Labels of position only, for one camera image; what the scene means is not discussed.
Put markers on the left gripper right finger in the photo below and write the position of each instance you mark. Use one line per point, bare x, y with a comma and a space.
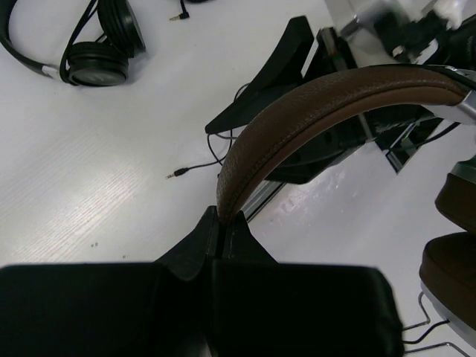
261, 307

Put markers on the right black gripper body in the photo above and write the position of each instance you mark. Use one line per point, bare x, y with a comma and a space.
311, 110

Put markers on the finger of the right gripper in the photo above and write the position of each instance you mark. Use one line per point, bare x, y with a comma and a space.
281, 73

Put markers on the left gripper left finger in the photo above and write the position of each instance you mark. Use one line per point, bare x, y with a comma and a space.
111, 309

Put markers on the brown silver headphones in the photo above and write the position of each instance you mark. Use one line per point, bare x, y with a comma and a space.
447, 271

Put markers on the black headphones right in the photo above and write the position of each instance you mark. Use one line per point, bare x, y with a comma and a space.
183, 6

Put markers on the black headphones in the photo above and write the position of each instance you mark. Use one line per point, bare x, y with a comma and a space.
101, 63
183, 6

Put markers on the black headphones left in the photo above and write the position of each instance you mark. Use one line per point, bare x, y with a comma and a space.
101, 63

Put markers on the aluminium rail front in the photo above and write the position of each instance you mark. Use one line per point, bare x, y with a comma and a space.
264, 193

